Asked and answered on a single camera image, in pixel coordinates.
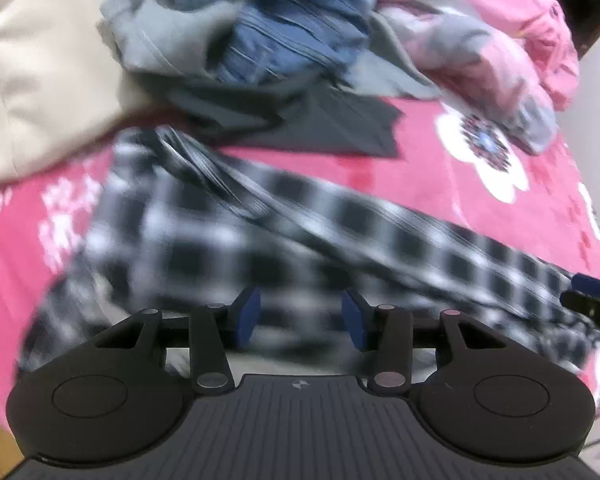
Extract cream garment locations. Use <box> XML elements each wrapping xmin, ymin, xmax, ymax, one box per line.
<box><xmin>0</xmin><ymin>0</ymin><xmax>161</xmax><ymax>186</ymax></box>

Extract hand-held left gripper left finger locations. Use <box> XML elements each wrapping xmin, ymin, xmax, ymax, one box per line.
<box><xmin>95</xmin><ymin>286</ymin><xmax>262</xmax><ymax>393</ymax></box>

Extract pink floral blanket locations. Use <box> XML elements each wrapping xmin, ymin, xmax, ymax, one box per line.
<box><xmin>0</xmin><ymin>95</ymin><xmax>600</xmax><ymax>431</ymax></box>

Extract blue denim jeans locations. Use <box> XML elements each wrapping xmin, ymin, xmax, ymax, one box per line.
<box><xmin>160</xmin><ymin>0</ymin><xmax>381</xmax><ymax>86</ymax></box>

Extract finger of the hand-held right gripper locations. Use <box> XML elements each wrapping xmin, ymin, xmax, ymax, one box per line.
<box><xmin>561</xmin><ymin>272</ymin><xmax>600</xmax><ymax>323</ymax></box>

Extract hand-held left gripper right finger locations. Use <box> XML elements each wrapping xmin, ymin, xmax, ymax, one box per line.
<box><xmin>341</xmin><ymin>287</ymin><xmax>506</xmax><ymax>393</ymax></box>

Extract light grey garment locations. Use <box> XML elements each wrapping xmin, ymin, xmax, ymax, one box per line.
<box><xmin>97</xmin><ymin>0</ymin><xmax>443</xmax><ymax>103</ymax></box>

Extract dark grey garment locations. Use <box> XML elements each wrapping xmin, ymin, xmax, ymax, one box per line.
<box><xmin>130</xmin><ymin>72</ymin><xmax>401</xmax><ymax>158</ymax></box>

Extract black white plaid shirt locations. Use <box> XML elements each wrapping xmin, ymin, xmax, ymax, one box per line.
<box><xmin>17</xmin><ymin>127</ymin><xmax>600</xmax><ymax>378</ymax></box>

